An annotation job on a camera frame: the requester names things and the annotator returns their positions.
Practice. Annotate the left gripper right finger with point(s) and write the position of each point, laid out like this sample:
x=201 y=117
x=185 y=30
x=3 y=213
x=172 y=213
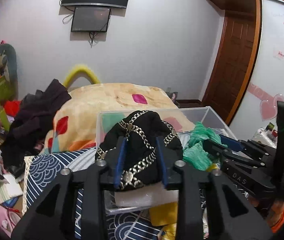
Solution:
x=165 y=161

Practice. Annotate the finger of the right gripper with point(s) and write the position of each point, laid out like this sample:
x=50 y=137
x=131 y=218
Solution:
x=222 y=153
x=251 y=148

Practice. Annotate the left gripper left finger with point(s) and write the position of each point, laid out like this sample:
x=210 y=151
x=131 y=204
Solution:
x=116 y=160

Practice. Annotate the green knitted cloth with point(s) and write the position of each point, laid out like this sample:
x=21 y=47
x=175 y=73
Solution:
x=194 y=153

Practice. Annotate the black chain-trimmed hat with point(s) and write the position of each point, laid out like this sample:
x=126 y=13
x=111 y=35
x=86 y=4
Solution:
x=139 y=130

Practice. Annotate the clear plastic storage box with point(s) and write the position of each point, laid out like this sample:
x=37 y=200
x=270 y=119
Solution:
x=206 y=115

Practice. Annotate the white foam block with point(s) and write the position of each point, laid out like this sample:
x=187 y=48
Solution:
x=147 y=196

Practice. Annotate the yellow rectangular sponge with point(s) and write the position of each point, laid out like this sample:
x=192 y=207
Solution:
x=164 y=214

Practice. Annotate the beige floral blanket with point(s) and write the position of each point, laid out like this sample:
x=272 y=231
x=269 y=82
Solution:
x=94 y=109

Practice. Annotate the blue white patterned tablecloth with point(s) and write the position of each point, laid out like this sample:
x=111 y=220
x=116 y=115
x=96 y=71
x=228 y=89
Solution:
x=41 y=170

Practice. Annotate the brown wooden door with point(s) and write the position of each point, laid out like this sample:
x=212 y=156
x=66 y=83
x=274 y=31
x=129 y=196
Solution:
x=235 y=56

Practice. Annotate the dark clothes pile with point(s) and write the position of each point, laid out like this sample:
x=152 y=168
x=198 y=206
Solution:
x=32 y=123

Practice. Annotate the yellow curved chair back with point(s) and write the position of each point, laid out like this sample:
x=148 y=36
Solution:
x=80 y=70

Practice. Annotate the small wall monitor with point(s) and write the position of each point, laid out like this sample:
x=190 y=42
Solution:
x=90 y=19

